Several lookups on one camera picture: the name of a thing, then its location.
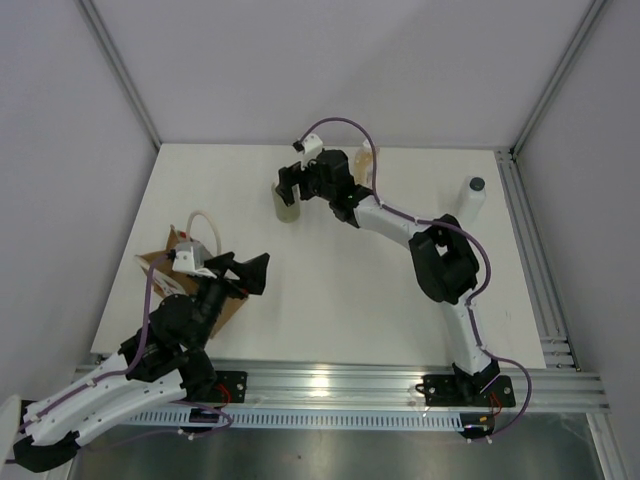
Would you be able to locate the left aluminium frame post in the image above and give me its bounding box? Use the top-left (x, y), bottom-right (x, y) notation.
top-left (74, 0), bottom-right (162, 152)

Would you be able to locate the amber liquid bottle white cap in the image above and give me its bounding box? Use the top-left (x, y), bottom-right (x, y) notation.
top-left (352, 140), bottom-right (379, 189)

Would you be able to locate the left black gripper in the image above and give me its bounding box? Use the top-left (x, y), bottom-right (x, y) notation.
top-left (193, 251), bottom-right (269, 349)

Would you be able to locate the aluminium mounting rail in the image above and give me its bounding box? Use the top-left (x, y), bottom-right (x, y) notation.
top-left (74, 352), bottom-right (611, 414)

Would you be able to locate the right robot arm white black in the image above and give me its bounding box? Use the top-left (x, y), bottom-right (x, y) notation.
top-left (275, 142), bottom-right (500, 405)

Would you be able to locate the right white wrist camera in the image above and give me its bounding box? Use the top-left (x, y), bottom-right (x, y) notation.
top-left (292, 133), bottom-right (324, 155)

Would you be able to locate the right aluminium frame post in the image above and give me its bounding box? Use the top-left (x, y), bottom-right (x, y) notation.
top-left (509, 0), bottom-right (613, 162)

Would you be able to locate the right side aluminium rail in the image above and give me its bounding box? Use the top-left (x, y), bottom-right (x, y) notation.
top-left (494, 147), bottom-right (581, 372)

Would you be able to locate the white slotted cable duct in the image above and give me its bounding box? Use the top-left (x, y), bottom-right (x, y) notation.
top-left (124, 406), bottom-right (463, 432)

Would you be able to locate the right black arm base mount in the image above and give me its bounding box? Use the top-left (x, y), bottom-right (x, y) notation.
top-left (414, 374), bottom-right (516, 408)

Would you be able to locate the green liquid bottle white cap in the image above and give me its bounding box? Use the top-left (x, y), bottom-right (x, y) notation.
top-left (271, 182), bottom-right (301, 223)

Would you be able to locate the white bottle grey cap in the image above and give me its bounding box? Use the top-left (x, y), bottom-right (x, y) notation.
top-left (456, 176), bottom-right (486, 228)

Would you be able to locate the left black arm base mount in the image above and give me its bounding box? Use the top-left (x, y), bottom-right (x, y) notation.
top-left (180, 351), bottom-right (248, 405)

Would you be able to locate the aluminium frame post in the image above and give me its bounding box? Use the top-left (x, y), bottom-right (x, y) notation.
top-left (74, 0), bottom-right (162, 152)
top-left (509, 0), bottom-right (613, 162)

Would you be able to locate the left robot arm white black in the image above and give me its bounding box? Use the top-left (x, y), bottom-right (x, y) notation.
top-left (10, 242), bottom-right (270, 473)

